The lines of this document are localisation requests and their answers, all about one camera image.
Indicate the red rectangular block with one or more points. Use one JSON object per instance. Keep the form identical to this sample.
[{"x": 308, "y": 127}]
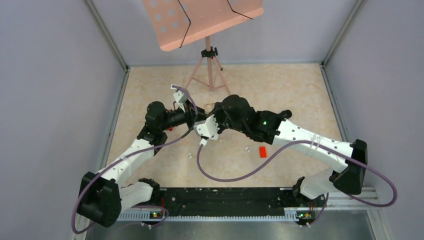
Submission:
[{"x": 263, "y": 152}]

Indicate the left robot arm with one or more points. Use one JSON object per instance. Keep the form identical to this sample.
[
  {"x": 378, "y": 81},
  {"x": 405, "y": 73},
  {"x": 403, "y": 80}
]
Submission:
[{"x": 103, "y": 196}]

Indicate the pink music stand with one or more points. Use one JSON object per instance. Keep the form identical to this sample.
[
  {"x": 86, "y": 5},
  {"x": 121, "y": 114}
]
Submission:
[{"x": 177, "y": 23}]

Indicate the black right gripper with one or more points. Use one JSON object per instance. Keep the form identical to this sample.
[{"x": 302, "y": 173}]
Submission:
[{"x": 217, "y": 111}]

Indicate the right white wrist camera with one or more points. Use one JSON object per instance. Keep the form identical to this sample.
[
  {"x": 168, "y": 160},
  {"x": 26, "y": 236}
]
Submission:
[{"x": 207, "y": 129}]

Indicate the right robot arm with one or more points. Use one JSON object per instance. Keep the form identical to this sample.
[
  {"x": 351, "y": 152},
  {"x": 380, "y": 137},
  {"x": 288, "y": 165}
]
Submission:
[{"x": 343, "y": 173}]

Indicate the beige charging case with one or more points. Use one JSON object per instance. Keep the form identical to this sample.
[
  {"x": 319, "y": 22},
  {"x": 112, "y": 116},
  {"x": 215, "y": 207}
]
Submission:
[{"x": 209, "y": 107}]

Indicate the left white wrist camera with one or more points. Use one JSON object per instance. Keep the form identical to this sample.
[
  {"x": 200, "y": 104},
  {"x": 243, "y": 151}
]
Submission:
[{"x": 180, "y": 96}]

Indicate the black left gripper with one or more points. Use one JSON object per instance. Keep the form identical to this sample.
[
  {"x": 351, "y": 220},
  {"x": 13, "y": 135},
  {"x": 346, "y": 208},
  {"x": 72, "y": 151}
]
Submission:
[{"x": 193, "y": 114}]

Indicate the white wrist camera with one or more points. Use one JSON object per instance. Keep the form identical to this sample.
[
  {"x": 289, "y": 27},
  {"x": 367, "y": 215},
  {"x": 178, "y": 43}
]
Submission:
[
  {"x": 180, "y": 96},
  {"x": 207, "y": 129}
]

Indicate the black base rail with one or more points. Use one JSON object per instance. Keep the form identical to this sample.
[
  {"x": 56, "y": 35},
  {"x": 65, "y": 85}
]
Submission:
[{"x": 230, "y": 204}]

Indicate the black marker orange cap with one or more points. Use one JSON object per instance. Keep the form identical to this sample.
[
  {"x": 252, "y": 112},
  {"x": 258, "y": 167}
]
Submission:
[{"x": 285, "y": 114}]

